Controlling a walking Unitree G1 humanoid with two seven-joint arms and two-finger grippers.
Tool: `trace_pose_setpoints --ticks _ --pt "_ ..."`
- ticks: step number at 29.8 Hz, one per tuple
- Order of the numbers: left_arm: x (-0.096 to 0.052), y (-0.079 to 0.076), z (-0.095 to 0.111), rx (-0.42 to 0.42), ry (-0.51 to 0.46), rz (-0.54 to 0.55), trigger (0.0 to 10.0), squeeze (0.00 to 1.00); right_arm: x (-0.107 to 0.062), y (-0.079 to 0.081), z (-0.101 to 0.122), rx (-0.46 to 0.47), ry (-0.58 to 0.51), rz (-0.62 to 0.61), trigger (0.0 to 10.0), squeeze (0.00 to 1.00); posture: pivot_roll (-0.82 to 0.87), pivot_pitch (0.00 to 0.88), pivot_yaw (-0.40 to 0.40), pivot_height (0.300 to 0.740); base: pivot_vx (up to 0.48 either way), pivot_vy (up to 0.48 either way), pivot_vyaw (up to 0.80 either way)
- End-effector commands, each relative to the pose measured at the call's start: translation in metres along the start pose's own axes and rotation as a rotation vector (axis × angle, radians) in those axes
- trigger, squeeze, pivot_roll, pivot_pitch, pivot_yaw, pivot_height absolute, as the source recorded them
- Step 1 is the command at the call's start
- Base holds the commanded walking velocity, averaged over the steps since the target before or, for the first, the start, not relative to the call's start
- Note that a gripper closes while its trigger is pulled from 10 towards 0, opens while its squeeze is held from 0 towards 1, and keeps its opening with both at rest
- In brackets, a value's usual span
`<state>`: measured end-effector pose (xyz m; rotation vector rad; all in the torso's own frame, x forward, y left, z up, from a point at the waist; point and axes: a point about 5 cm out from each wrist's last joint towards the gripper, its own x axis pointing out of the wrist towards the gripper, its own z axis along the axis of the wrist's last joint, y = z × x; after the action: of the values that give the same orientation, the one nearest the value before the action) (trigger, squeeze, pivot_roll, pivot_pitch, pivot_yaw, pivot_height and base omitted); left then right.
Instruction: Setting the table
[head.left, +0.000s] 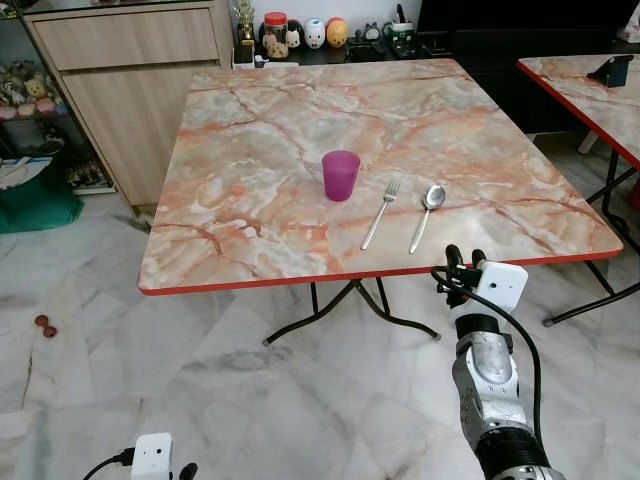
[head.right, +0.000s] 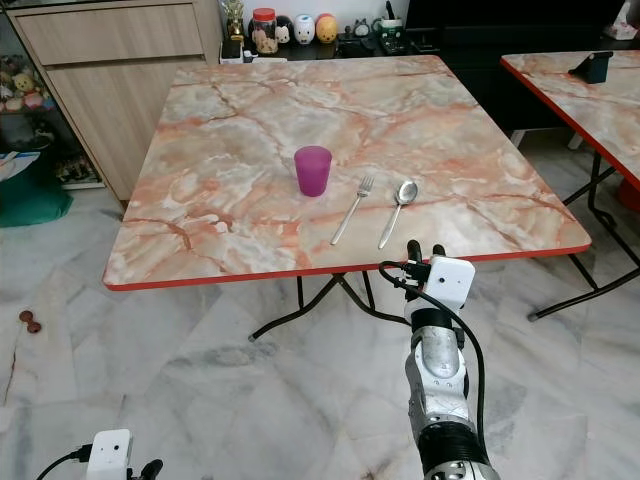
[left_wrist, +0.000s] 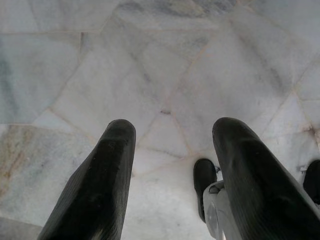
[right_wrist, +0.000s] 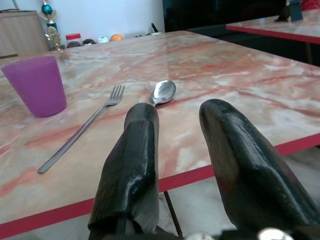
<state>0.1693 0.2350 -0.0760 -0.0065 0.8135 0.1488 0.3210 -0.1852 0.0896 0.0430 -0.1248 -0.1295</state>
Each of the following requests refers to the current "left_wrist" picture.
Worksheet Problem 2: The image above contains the robot black foot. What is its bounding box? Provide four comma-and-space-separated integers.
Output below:
302, 159, 320, 205
193, 158, 218, 223

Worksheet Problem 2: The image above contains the robot black right foot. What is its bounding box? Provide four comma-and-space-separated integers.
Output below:
302, 159, 320, 205

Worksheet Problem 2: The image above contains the robot black left foot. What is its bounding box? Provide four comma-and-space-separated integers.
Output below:
193, 158, 218, 223

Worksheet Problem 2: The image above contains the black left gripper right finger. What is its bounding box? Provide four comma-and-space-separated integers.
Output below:
211, 116, 320, 240

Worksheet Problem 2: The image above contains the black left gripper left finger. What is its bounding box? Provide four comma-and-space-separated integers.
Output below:
37, 118, 137, 240

